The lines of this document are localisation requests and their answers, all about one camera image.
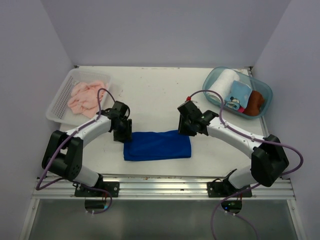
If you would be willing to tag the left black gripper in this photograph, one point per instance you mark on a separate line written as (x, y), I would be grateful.
(127, 134)

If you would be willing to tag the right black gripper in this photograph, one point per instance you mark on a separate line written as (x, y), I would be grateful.
(182, 130)

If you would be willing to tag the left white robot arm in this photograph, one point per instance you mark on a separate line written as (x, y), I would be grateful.
(64, 153)

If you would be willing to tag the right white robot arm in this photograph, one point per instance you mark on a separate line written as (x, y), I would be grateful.
(268, 158)

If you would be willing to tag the pink towel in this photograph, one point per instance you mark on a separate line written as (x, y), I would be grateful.
(84, 98)

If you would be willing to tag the white rolled towel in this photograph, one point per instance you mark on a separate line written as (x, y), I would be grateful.
(220, 80)

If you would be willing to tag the light blue cartoon towel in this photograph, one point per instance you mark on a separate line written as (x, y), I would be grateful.
(239, 96)

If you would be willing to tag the white plastic basket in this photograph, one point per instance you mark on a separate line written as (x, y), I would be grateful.
(58, 111)

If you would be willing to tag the teal transparent plastic tub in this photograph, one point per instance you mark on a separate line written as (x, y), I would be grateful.
(254, 84)

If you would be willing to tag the brown rolled towel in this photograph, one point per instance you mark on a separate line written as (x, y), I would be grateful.
(256, 100)

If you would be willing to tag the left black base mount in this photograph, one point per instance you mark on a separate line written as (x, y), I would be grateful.
(112, 187)

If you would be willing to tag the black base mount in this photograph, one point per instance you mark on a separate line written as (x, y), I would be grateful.
(217, 188)
(112, 187)

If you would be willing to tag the aluminium rail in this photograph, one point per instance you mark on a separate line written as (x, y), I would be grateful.
(139, 187)

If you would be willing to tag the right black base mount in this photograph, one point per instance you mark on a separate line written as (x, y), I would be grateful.
(217, 188)

